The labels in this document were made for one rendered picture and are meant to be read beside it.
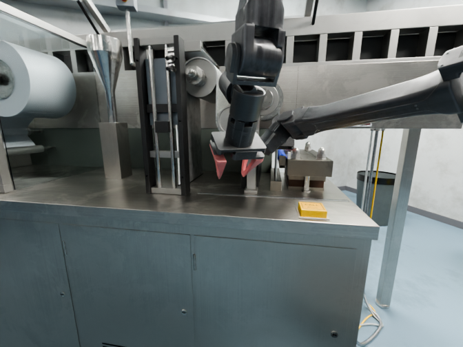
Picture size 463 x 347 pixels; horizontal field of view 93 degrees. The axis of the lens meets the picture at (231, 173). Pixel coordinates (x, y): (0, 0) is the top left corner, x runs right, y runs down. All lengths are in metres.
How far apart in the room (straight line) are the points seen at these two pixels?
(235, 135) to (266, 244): 0.39
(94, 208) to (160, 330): 0.50
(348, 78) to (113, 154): 1.18
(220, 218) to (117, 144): 0.70
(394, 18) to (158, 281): 1.45
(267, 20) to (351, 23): 0.97
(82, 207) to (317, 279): 0.77
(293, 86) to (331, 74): 0.18
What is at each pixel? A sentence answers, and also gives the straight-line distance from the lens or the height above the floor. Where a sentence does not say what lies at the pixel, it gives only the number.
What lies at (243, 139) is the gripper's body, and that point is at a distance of 0.42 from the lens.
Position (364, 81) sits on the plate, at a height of 1.36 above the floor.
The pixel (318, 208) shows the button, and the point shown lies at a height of 0.92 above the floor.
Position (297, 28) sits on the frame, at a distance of 1.30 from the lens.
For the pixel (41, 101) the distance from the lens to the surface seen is 1.33.
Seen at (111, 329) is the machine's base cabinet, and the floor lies 0.39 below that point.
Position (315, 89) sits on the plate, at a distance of 1.24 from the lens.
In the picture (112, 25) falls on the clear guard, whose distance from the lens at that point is 1.58.
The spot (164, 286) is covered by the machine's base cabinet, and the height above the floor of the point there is 0.61.
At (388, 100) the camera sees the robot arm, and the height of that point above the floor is 1.20.
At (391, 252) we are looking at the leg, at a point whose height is 0.40.
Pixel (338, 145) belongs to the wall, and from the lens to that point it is 4.26.
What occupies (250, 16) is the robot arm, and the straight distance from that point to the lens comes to 0.38.
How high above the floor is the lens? 1.15
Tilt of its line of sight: 12 degrees down
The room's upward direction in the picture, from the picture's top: straight up
